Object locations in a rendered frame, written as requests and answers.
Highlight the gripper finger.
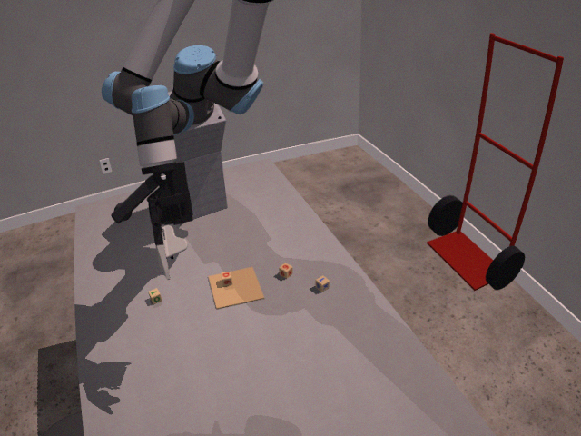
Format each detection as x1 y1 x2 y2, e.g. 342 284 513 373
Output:
169 224 189 238
151 208 188 280

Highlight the tan flat mat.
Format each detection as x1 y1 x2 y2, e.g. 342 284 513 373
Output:
209 267 264 309

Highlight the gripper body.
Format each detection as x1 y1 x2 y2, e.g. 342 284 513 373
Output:
142 162 193 225

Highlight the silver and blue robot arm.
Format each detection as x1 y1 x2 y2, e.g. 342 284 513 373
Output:
102 0 274 223

